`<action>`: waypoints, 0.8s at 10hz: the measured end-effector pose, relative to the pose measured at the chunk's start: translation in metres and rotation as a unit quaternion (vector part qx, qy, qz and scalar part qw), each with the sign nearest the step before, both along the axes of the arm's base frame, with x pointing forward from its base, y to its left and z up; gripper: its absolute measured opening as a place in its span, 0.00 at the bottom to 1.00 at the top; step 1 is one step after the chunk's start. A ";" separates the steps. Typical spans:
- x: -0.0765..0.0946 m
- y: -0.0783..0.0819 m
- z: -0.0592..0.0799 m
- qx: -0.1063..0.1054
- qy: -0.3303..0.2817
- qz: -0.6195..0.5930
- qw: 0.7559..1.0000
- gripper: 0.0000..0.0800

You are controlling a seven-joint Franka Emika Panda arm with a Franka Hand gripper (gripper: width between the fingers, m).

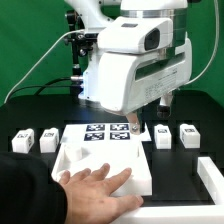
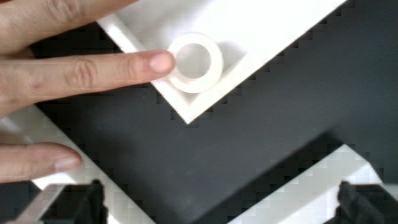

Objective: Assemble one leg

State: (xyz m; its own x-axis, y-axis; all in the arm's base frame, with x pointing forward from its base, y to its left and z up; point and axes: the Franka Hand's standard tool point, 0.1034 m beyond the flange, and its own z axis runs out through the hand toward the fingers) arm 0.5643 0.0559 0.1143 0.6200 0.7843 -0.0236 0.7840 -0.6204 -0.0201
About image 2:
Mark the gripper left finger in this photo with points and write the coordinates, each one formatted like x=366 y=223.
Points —
x=67 y=204

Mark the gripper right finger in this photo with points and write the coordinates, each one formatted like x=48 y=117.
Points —
x=368 y=206

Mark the white square tabletop with sockets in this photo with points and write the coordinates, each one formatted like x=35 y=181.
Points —
x=231 y=157

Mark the bare human hand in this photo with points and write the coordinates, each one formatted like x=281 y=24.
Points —
x=44 y=79

